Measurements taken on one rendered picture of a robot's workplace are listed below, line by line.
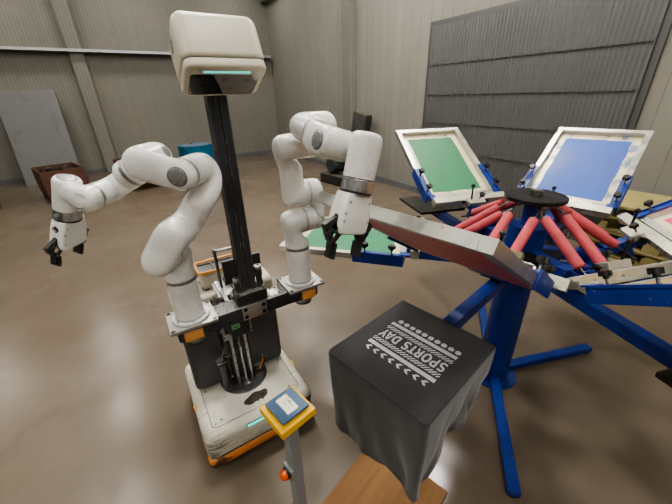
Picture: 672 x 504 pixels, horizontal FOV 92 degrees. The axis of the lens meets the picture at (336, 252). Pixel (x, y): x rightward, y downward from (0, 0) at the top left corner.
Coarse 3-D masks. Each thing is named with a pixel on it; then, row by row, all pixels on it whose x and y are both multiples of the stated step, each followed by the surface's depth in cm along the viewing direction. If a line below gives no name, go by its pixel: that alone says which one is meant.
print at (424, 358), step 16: (400, 320) 141; (384, 336) 132; (400, 336) 131; (416, 336) 131; (432, 336) 131; (384, 352) 124; (400, 352) 123; (416, 352) 123; (432, 352) 123; (448, 352) 123; (400, 368) 116; (416, 368) 116; (432, 368) 116
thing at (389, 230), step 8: (376, 224) 105; (384, 224) 94; (384, 232) 129; (392, 232) 113; (400, 232) 100; (400, 240) 141; (408, 240) 122; (416, 240) 107; (416, 248) 155; (424, 248) 132; (432, 248) 115; (440, 256) 144; (448, 256) 124
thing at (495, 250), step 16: (320, 192) 107; (384, 208) 89; (400, 224) 85; (416, 224) 82; (432, 224) 79; (448, 240) 75; (464, 240) 73; (480, 240) 71; (496, 240) 69; (496, 256) 70; (512, 256) 79; (512, 272) 88; (528, 272) 95; (528, 288) 129
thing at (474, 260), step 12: (396, 228) 92; (420, 240) 101; (432, 240) 86; (444, 252) 112; (456, 252) 94; (468, 252) 81; (468, 264) 125; (480, 264) 103; (492, 264) 88; (504, 276) 115
